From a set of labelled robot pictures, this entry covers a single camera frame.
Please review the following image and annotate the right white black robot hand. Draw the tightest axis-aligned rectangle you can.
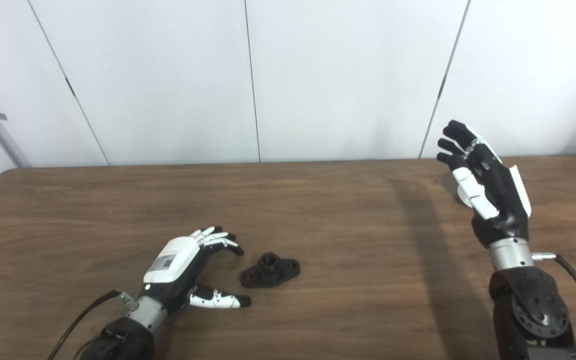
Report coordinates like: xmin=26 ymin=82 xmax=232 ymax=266
xmin=436 ymin=120 xmax=533 ymax=249

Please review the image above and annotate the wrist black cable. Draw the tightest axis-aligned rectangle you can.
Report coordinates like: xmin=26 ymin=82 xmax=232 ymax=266
xmin=47 ymin=290 xmax=136 ymax=360
xmin=532 ymin=252 xmax=576 ymax=348

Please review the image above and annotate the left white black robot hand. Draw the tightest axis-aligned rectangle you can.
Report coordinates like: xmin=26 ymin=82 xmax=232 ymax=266
xmin=139 ymin=226 xmax=252 ymax=316

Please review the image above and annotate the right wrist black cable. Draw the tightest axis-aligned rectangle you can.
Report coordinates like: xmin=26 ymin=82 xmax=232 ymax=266
xmin=532 ymin=252 xmax=576 ymax=348

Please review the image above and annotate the round white piece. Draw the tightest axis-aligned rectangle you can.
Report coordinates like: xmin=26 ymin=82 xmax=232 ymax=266
xmin=455 ymin=172 xmax=475 ymax=208

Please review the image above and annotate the black holder with flange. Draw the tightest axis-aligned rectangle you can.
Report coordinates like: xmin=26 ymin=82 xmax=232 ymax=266
xmin=239 ymin=252 xmax=301 ymax=289

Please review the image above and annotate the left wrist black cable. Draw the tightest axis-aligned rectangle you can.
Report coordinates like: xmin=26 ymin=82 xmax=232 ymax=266
xmin=47 ymin=290 xmax=136 ymax=360

